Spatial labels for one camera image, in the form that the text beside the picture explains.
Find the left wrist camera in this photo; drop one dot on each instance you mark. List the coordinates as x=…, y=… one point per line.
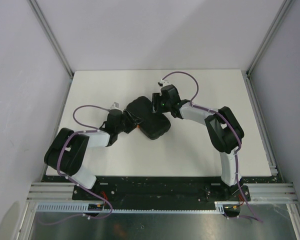
x=115, y=106

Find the aluminium frame post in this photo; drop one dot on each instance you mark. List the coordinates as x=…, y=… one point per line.
x=38, y=13
x=270, y=34

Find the right aluminium frame post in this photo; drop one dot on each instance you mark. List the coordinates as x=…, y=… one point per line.
x=270, y=34

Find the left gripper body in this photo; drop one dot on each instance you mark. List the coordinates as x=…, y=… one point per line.
x=127, y=125

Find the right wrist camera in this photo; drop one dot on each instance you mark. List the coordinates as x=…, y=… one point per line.
x=163, y=82

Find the left aluminium frame post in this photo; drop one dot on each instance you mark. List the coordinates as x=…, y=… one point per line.
x=38, y=13

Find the black plastic tool case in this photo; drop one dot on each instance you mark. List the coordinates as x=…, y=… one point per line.
x=154, y=125

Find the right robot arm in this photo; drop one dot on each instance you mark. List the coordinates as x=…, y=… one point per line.
x=223, y=128

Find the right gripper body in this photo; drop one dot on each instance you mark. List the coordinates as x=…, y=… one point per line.
x=164, y=107

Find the grey slotted cable duct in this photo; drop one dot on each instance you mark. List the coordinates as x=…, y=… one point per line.
x=95, y=208

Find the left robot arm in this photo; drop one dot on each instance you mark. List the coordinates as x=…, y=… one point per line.
x=68, y=149

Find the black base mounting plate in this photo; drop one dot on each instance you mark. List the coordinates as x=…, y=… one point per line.
x=128, y=191

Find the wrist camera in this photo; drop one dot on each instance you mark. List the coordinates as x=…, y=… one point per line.
x=115, y=106
x=163, y=82

